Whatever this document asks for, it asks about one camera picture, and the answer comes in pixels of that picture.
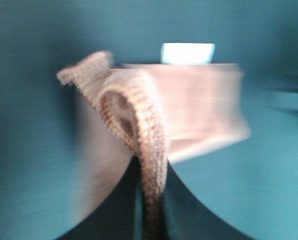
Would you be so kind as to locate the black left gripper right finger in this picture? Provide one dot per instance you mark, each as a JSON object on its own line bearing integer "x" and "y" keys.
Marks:
{"x": 186, "y": 218}

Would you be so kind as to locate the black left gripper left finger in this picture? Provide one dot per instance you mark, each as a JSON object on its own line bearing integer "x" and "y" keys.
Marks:
{"x": 119, "y": 216}

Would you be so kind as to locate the brown microfiber towel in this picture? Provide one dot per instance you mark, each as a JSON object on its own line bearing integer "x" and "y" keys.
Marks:
{"x": 146, "y": 108}

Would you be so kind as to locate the dark table cloth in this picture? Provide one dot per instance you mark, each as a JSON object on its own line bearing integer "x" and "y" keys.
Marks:
{"x": 252, "y": 184}

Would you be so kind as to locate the white plastic bin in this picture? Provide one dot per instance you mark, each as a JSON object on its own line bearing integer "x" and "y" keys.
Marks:
{"x": 184, "y": 53}

